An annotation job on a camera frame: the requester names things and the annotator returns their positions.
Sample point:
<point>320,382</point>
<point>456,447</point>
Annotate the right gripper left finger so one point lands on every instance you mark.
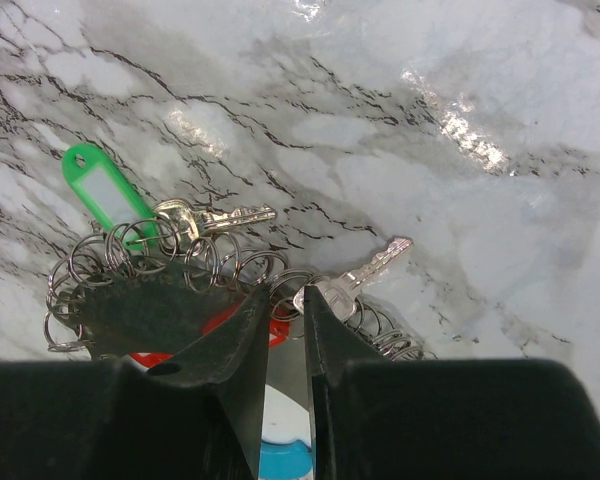
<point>196,416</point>

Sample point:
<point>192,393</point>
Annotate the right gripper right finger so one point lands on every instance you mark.
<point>373,418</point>

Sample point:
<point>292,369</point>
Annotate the blue key tag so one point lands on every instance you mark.
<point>285,461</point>

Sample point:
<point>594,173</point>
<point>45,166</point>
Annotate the small red key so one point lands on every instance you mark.
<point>340,292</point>

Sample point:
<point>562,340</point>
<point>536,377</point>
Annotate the grey curved keyring holder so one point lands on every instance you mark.
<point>110,301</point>

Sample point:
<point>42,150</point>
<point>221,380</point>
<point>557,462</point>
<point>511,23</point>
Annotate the silver key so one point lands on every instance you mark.
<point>191,223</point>

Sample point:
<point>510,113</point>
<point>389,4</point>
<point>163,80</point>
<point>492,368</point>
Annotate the green key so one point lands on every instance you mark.
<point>109,196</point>

